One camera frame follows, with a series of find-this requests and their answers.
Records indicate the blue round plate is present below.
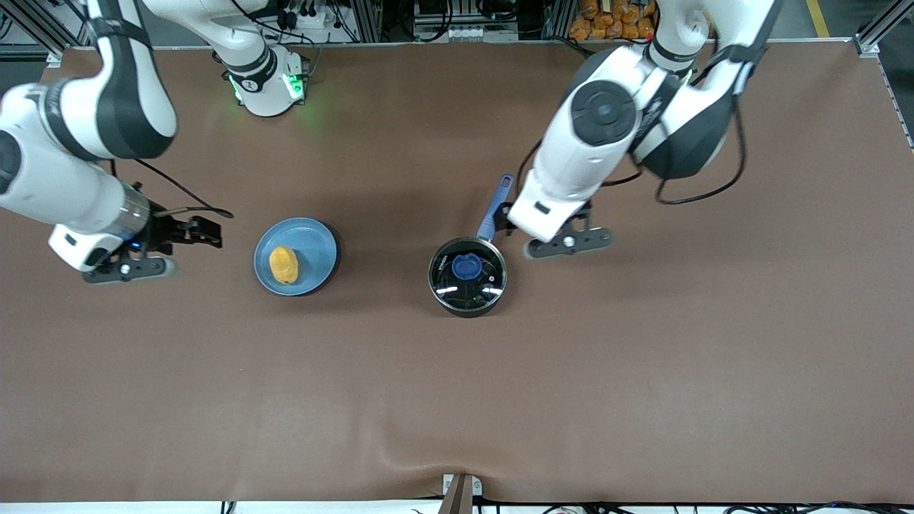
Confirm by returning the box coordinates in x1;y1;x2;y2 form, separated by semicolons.
253;217;338;297

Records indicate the white power strip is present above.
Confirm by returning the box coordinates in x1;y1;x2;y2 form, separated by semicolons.
418;25;518;42

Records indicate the bag of orange items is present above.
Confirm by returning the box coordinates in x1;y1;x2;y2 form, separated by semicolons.
569;0;655;41

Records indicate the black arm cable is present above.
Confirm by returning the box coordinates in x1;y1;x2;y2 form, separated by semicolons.
514;43;749;208
107;157;235;219

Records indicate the brown table mat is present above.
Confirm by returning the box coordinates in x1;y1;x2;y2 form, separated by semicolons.
0;41;914;505

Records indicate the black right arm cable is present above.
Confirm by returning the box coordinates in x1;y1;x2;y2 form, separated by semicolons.
107;157;235;219

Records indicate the glass lid blue knob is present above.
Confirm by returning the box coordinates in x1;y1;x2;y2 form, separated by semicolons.
428;238;508;303

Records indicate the black pot blue handle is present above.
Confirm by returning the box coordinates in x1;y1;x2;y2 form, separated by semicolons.
428;175;515;318

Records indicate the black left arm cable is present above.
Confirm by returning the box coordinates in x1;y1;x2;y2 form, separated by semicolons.
514;43;749;208

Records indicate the metal table edge bracket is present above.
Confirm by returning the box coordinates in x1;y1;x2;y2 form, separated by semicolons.
441;473;483;514

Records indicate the aluminium frame post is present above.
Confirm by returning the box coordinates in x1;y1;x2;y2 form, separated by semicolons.
853;0;914;59
0;0;94;69

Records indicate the yellow potato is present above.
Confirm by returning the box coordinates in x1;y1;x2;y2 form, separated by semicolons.
269;246;301;285

